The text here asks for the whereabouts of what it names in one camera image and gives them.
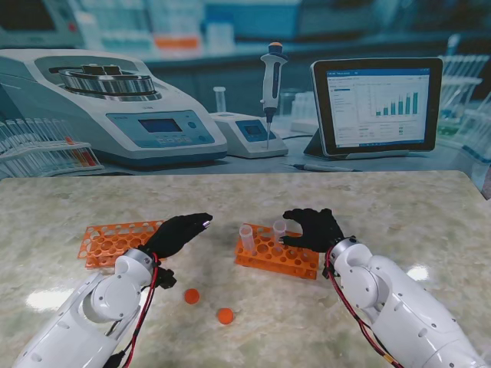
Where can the orange plastic test tube rack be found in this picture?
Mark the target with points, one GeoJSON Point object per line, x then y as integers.
{"type": "Point", "coordinates": [103, 245]}
{"type": "Point", "coordinates": [276, 262]}

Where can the printed laboratory backdrop poster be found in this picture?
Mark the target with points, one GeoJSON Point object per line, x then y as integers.
{"type": "Point", "coordinates": [245, 76]}

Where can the orange screw cap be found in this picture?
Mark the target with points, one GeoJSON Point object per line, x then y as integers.
{"type": "Point", "coordinates": [192, 296]}
{"type": "Point", "coordinates": [225, 316]}

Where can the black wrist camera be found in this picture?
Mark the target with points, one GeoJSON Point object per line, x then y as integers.
{"type": "Point", "coordinates": [167, 278]}
{"type": "Point", "coordinates": [328, 272]}

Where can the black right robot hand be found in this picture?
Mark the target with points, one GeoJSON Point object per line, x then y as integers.
{"type": "Point", "coordinates": [318, 230]}

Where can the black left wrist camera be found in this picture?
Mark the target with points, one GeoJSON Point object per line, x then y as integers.
{"type": "Point", "coordinates": [167, 278]}

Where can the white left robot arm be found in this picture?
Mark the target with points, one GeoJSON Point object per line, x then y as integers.
{"type": "Point", "coordinates": [111, 295]}

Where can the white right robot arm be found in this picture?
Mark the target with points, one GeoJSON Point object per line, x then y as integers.
{"type": "Point", "coordinates": [383, 287]}

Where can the clear plastic test tube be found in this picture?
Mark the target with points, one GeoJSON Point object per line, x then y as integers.
{"type": "Point", "coordinates": [279, 232]}
{"type": "Point", "coordinates": [246, 239]}

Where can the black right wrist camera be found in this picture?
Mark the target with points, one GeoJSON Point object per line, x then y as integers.
{"type": "Point", "coordinates": [328, 272]}

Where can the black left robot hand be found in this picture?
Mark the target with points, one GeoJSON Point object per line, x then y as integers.
{"type": "Point", "coordinates": [172, 237]}

